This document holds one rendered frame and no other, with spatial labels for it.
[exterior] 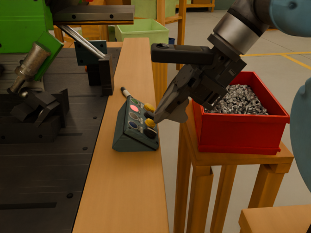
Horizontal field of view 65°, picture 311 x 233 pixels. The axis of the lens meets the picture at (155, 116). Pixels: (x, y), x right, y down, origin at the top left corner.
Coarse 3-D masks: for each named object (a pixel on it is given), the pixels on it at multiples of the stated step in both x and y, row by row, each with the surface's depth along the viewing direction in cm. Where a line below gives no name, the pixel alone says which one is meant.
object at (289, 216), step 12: (240, 216) 44; (252, 216) 43; (264, 216) 43; (276, 216) 43; (288, 216) 43; (300, 216) 43; (252, 228) 41; (264, 228) 41; (276, 228) 41; (288, 228) 41; (300, 228) 41
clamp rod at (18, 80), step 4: (16, 80) 50; (20, 80) 50; (24, 80) 51; (12, 84) 50; (16, 84) 50; (20, 84) 51; (8, 88) 51; (12, 88) 50; (16, 88) 51; (8, 92) 50; (12, 92) 50; (16, 92) 51
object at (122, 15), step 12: (60, 12) 61; (72, 12) 61; (84, 12) 61; (96, 12) 61; (108, 12) 61; (120, 12) 61; (132, 12) 61; (60, 24) 62; (72, 24) 62; (84, 24) 62; (96, 24) 62; (108, 24) 62; (120, 24) 62; (132, 24) 63
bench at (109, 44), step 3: (69, 42) 136; (72, 42) 136; (108, 42) 136; (111, 42) 136; (114, 42) 136; (117, 42) 136; (120, 42) 136; (66, 45) 130; (69, 45) 130; (72, 45) 130; (108, 45) 130; (111, 45) 130; (114, 45) 130; (117, 45) 130; (120, 45) 130
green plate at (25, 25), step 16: (0, 0) 48; (16, 0) 49; (32, 0) 49; (0, 16) 49; (16, 16) 49; (32, 16) 49; (48, 16) 55; (0, 32) 50; (16, 32) 50; (32, 32) 50; (0, 48) 51; (16, 48) 51
